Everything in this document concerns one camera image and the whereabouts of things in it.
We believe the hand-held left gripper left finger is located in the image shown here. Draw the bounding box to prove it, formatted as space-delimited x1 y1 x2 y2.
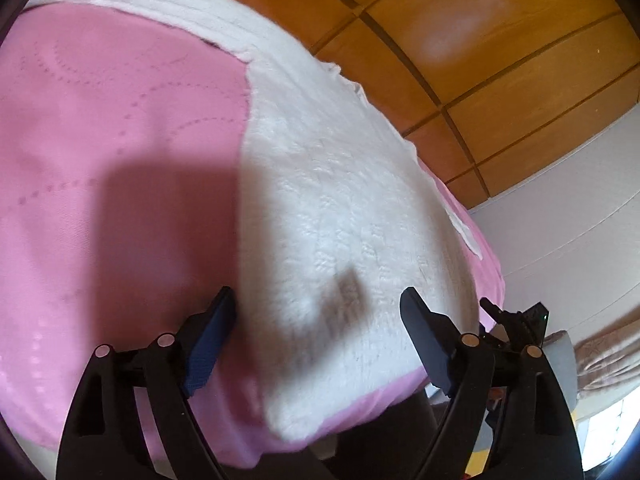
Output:
56 286 237 480

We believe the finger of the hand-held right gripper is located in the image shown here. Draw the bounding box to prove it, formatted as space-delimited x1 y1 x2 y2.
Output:
479 298 507 322

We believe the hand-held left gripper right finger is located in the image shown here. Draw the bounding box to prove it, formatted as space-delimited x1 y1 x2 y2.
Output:
400 287 584 480

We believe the white knit sweater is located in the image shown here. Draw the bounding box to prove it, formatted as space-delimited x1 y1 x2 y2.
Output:
27 0 486 443

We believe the beige curtain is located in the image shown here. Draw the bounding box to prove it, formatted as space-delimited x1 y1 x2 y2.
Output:
570 327 640 413

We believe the bright window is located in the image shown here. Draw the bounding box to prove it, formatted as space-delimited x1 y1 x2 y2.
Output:
582 392 640 480

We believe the wooden wardrobe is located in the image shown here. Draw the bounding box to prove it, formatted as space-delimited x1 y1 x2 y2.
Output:
160 0 640 211

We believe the pink bed sheet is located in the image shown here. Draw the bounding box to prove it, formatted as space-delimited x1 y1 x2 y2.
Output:
0 0 506 466

